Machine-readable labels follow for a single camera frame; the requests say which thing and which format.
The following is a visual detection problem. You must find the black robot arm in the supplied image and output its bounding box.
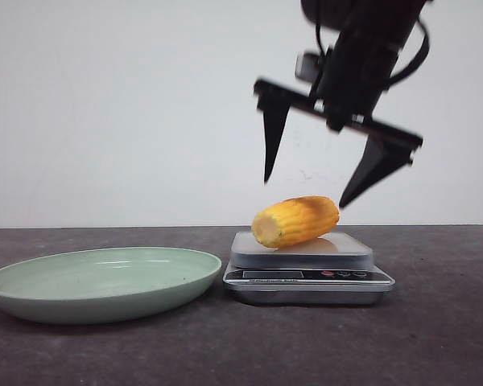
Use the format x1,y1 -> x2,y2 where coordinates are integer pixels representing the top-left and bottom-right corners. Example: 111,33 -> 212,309
254,1 -> 430,207

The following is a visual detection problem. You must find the black cable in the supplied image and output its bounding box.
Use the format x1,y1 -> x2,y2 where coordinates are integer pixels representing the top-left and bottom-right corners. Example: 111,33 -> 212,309
386,15 -> 431,88

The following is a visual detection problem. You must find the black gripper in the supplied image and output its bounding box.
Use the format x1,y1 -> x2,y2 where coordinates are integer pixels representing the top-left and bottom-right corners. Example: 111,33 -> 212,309
252,31 -> 424,209

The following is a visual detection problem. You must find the pale green plate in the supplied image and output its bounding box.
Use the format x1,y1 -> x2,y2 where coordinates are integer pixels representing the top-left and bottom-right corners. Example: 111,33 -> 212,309
0,247 -> 221,325

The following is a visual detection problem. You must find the yellow corn cob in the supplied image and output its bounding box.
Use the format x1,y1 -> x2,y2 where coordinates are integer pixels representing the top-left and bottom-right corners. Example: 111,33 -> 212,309
251,195 -> 340,248

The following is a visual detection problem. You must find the silver digital kitchen scale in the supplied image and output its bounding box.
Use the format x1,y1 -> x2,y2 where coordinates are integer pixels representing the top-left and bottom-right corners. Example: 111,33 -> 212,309
223,231 -> 395,305

